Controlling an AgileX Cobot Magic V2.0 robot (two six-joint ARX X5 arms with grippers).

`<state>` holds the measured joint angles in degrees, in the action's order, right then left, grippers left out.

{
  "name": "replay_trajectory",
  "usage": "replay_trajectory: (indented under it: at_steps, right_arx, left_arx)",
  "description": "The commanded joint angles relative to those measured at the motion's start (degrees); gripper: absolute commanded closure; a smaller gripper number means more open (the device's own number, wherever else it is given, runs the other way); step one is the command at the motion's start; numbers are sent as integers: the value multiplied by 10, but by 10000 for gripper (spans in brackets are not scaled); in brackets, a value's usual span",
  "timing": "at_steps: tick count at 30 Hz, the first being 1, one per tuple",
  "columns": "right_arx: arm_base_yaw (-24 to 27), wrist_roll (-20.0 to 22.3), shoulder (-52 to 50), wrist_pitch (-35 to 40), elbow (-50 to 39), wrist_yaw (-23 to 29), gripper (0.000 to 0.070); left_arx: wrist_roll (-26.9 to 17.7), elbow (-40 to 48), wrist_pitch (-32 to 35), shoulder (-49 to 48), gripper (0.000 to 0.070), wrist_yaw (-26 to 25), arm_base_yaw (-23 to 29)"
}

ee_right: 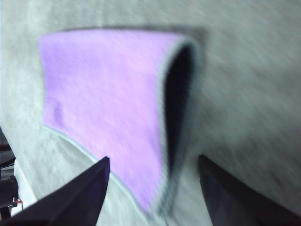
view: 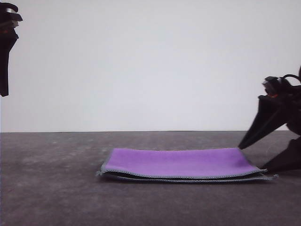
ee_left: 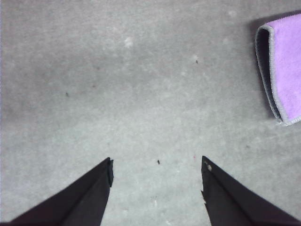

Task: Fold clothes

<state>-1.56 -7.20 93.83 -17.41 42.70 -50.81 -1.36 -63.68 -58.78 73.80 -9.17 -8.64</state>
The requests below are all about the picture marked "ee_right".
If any purple towel with grey hem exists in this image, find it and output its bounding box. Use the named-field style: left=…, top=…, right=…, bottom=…
left=39, top=28, right=200, bottom=215

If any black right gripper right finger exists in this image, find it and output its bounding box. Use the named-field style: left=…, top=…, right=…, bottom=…
left=199, top=154, right=301, bottom=226

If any grey table cloth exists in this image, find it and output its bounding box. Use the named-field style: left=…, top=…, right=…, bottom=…
left=0, top=0, right=301, bottom=226

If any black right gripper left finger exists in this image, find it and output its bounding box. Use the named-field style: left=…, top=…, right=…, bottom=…
left=0, top=156, right=111, bottom=226

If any dark room frame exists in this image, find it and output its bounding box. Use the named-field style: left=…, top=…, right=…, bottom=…
left=0, top=127, right=15, bottom=167

